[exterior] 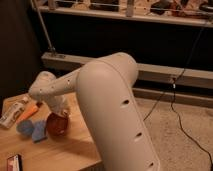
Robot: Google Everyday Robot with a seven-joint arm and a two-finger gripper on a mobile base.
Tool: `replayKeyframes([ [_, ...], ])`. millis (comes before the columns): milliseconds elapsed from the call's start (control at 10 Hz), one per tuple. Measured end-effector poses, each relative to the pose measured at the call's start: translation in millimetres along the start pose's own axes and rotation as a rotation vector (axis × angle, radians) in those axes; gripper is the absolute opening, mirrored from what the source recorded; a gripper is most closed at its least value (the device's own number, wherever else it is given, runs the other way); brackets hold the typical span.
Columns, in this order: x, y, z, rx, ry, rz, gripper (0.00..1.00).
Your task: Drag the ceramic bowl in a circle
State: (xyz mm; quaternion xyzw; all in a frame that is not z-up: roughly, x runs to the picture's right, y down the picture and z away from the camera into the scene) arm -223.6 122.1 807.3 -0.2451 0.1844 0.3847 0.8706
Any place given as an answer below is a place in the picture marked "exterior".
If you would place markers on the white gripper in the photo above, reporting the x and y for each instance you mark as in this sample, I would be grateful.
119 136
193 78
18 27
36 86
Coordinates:
59 106

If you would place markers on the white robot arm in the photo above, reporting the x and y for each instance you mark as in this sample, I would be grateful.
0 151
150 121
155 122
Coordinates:
103 87

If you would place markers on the blue cloth piece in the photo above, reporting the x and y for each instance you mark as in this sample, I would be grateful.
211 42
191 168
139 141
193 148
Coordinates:
39 132

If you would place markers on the orange carrot toy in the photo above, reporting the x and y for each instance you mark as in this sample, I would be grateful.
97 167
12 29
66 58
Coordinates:
30 111

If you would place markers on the blue round lid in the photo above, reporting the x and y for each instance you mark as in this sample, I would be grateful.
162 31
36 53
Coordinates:
25 127

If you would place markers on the white tube package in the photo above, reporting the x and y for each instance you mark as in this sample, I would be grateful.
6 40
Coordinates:
13 112

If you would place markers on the diagonal metal pole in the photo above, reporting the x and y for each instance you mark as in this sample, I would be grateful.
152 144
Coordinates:
50 45

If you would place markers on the red black box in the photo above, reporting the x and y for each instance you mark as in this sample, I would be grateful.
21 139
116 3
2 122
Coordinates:
14 163

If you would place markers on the metal shelf rail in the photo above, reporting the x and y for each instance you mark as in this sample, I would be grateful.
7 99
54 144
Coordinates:
50 6

